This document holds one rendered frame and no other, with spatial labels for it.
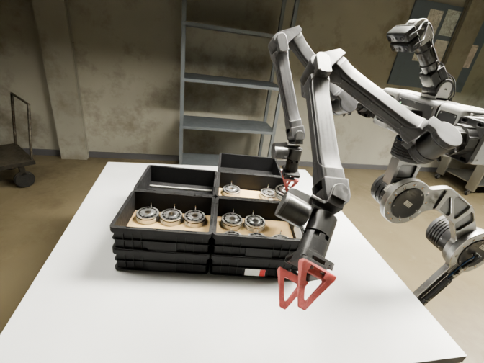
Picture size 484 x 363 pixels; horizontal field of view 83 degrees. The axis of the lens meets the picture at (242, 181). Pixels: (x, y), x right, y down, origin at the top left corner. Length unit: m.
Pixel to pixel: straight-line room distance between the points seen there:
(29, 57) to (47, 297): 3.20
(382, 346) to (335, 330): 0.17
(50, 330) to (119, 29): 3.20
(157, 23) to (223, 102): 1.17
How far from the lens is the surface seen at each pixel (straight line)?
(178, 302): 1.19
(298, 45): 1.27
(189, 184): 1.67
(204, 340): 1.09
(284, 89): 1.19
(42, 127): 4.29
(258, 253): 1.19
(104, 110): 3.97
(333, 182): 0.63
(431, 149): 0.90
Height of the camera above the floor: 1.62
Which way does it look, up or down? 27 degrees down
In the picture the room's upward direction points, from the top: 8 degrees clockwise
